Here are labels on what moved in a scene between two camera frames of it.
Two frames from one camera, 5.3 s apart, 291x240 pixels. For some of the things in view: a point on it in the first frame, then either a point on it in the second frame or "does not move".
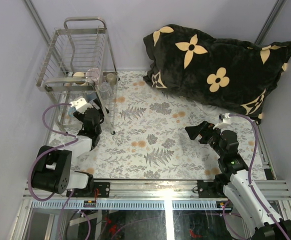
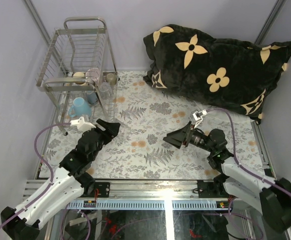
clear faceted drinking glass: (105, 90) -> (124, 124)
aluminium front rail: (148, 195) does not move
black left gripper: (99, 105) -> (112, 130)
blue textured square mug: (91, 95) does not move
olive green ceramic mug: (111, 77) does not move
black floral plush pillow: (230, 77) does not move
